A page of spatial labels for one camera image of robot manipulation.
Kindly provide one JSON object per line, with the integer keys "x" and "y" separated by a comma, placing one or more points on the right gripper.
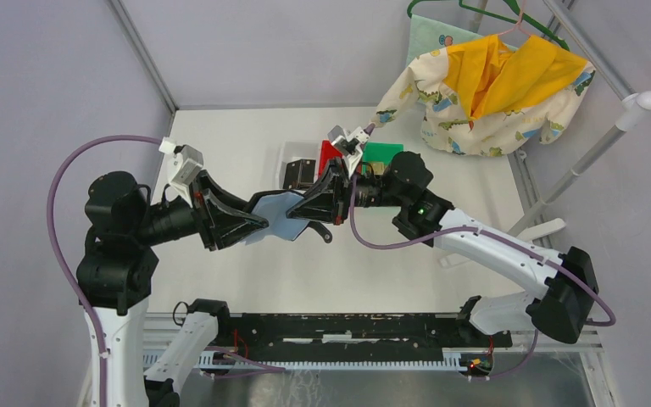
{"x": 328, "y": 198}

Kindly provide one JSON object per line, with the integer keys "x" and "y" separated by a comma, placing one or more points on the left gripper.
{"x": 219, "y": 214}

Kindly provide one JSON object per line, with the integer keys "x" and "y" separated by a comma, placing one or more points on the black leather card holder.
{"x": 274, "y": 207}

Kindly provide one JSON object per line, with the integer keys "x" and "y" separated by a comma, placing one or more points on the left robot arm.
{"x": 116, "y": 274}

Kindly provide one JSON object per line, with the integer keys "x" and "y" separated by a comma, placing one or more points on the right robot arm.
{"x": 558, "y": 292}

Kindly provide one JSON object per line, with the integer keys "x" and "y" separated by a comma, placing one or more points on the cards in green bin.
{"x": 376, "y": 168}

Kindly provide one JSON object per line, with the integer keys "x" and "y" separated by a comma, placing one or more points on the red plastic bin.
{"x": 327, "y": 152}

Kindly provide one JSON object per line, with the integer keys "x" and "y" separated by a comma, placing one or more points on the white plastic bin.
{"x": 294, "y": 150}

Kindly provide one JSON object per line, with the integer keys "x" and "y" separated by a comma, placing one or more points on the green plastic bin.
{"x": 379, "y": 152}

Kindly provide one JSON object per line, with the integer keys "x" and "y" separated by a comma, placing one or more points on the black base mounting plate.
{"x": 419, "y": 337}

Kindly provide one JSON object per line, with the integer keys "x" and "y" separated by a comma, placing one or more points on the yellow cream children's jacket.
{"x": 483, "y": 98}

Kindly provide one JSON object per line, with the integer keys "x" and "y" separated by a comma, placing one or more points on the light green towel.
{"x": 426, "y": 39}

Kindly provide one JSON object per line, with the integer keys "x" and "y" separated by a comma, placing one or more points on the pink clothes hanger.
{"x": 518, "y": 24}

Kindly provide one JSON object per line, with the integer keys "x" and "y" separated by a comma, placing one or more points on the green clothes hanger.
{"x": 517, "y": 10}

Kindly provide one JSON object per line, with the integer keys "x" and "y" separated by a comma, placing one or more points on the white clothes rack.
{"x": 606, "y": 149}

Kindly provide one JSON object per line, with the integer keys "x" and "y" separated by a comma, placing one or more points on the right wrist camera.
{"x": 350, "y": 144}

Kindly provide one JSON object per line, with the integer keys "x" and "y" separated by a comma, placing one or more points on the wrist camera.
{"x": 185, "y": 162}
{"x": 350, "y": 144}

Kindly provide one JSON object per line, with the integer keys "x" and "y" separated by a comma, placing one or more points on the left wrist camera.
{"x": 185, "y": 162}

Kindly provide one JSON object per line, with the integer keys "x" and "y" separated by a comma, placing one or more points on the white cable tray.
{"x": 210, "y": 360}

